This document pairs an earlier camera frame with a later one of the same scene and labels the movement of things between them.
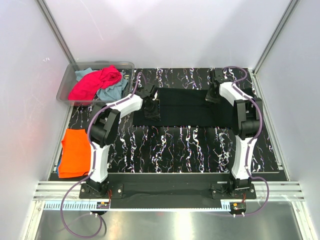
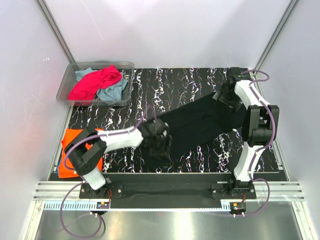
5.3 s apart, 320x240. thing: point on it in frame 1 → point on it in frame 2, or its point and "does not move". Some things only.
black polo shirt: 188,107 → 194,127
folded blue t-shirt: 57,169 does not move
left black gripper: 156,114 → 164,151
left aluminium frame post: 43,6 does not move
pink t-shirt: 85,86 does not move
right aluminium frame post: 293,5 does not move
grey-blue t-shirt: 113,92 does not move
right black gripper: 208,98 → 234,105
